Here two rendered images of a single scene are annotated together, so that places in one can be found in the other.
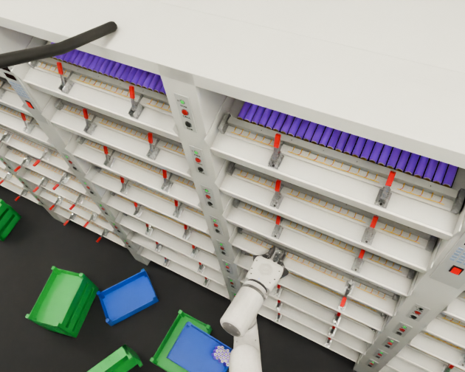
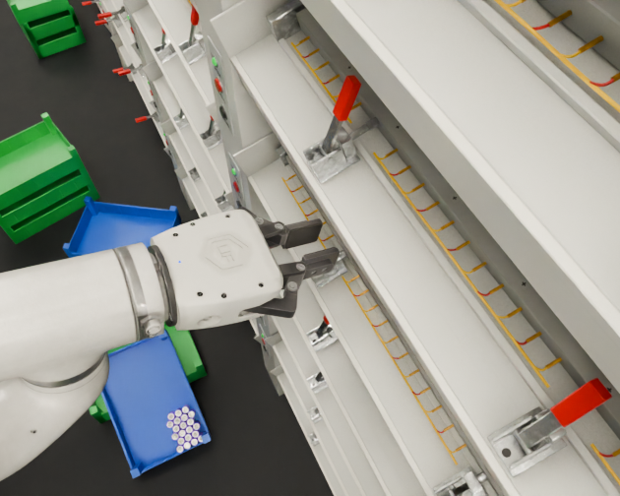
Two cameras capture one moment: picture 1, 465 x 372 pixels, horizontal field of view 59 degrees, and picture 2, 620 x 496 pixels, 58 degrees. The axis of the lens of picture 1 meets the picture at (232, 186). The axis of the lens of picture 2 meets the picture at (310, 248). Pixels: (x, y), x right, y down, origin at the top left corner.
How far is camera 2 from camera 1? 92 cm
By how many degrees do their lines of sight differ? 15
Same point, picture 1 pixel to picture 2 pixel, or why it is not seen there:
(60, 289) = (36, 155)
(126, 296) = (126, 233)
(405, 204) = not seen: outside the picture
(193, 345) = (152, 375)
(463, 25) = not seen: outside the picture
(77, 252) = (113, 130)
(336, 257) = (462, 357)
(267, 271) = (226, 261)
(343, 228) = (567, 184)
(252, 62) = not seen: outside the picture
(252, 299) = (85, 294)
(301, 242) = (381, 233)
